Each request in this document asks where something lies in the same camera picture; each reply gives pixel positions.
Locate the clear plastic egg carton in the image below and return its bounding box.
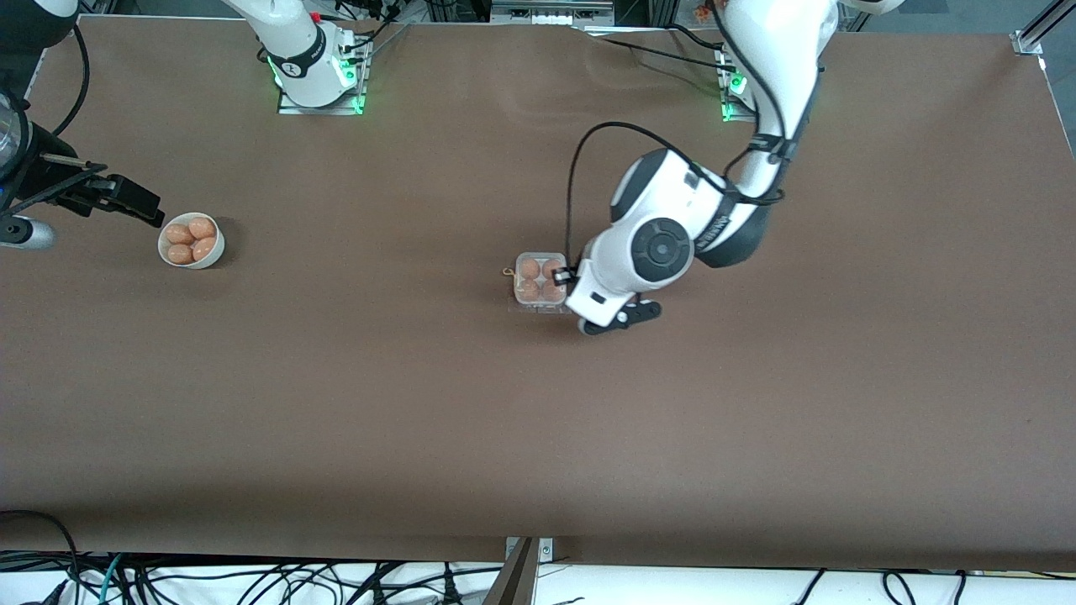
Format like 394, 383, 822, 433
511, 251, 574, 315

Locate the white round bowl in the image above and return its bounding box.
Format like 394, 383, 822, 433
158, 211, 226, 270

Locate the grey power strip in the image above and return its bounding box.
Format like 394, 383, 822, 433
490, 0, 616, 26

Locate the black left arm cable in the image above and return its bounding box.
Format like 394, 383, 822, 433
567, 0, 793, 271

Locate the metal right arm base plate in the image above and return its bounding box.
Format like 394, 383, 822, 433
277, 35, 369, 116

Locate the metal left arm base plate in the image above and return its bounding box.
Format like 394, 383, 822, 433
719, 42, 757, 124

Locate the black base cable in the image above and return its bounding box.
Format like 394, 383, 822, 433
584, 32, 728, 76
668, 24, 728, 53
336, 0, 413, 55

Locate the dark metal post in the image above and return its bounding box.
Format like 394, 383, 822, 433
482, 538, 541, 605

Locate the teal floor cable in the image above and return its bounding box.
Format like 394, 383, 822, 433
80, 553, 129, 605

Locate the aluminium frame profile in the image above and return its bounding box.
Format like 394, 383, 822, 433
1011, 0, 1076, 58

